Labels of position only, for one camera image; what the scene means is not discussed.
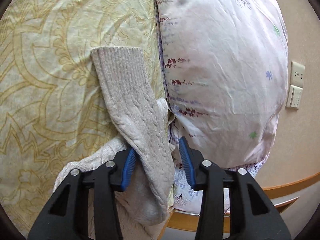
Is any beige cable knit sweater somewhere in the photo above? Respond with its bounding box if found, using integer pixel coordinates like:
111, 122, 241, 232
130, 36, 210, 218
55, 47, 174, 239

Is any wooden bed headboard frame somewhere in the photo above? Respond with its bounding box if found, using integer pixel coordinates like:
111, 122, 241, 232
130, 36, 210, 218
159, 172, 319, 239

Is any beige wall light switch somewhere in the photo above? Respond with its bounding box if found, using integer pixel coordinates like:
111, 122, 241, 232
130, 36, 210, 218
286, 85, 303, 109

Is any white lavender lower pillow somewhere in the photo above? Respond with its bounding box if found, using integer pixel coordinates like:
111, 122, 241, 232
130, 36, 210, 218
151, 0, 270, 215

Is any beige wall power socket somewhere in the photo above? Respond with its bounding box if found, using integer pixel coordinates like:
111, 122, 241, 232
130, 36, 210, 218
290, 61, 305, 88

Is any yellow patterned bed sheet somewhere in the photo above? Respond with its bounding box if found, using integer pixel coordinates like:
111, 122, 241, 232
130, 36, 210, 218
1, 0, 164, 236

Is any pink floral upper pillow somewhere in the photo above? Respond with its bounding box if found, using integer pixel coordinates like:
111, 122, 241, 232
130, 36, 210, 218
156, 0, 288, 168

